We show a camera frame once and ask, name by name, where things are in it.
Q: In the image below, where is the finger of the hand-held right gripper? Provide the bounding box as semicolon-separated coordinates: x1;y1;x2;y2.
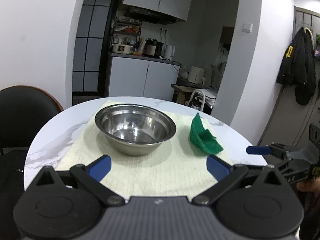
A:
246;142;301;160

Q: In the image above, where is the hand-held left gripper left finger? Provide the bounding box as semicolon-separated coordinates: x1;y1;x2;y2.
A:
25;155;125;207

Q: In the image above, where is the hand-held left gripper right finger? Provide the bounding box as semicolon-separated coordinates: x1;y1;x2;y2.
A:
191;154;292;205

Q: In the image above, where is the green scouring pad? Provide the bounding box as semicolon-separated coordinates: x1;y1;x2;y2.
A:
189;113;224;155

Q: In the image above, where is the stainless steel bowl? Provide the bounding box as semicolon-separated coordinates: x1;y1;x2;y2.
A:
95;104;177;157

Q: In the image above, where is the person's right hand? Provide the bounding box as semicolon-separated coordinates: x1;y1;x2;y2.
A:
297;180;316;193

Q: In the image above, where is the cream towel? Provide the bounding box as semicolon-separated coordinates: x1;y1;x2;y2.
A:
55;100;268;197

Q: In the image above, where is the wooden side table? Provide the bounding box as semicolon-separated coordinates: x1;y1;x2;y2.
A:
171;83;218;106

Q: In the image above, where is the black chair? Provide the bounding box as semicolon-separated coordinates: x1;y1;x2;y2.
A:
0;85;64;156

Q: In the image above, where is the black jacket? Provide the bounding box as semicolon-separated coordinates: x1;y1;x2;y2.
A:
276;27;317;106

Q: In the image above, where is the white base cabinet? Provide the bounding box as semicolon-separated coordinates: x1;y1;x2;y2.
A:
108;52;181;102

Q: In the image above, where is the white rice cooker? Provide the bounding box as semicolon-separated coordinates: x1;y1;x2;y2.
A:
112;43;131;55

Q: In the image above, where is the black framed glass door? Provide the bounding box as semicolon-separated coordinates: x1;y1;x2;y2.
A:
72;0;117;96

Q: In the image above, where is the white electric kettle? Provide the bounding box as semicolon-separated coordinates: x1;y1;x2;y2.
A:
164;45;176;59

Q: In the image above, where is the black kitchen appliance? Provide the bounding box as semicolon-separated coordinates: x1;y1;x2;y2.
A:
145;38;164;57

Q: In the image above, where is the metal kitchen rack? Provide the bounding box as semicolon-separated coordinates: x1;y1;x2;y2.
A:
110;17;142;53

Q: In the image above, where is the black range hood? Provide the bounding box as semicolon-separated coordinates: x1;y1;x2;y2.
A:
129;5;177;25

